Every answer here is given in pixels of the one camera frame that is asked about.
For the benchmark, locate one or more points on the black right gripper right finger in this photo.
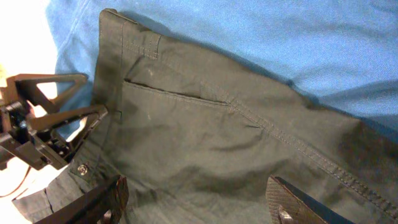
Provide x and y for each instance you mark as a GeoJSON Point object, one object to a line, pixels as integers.
{"type": "Point", "coordinates": [289, 205]}

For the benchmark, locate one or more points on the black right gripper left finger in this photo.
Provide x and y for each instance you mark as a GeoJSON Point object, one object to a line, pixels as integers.
{"type": "Point", "coordinates": [104, 205]}

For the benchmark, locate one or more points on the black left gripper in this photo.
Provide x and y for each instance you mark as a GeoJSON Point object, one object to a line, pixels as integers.
{"type": "Point", "coordinates": [30, 117]}

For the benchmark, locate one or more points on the black shorts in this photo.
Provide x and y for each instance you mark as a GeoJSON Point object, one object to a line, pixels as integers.
{"type": "Point", "coordinates": [197, 136]}

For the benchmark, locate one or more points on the dark blue shirt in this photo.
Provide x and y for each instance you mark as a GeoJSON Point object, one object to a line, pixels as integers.
{"type": "Point", "coordinates": [342, 54]}

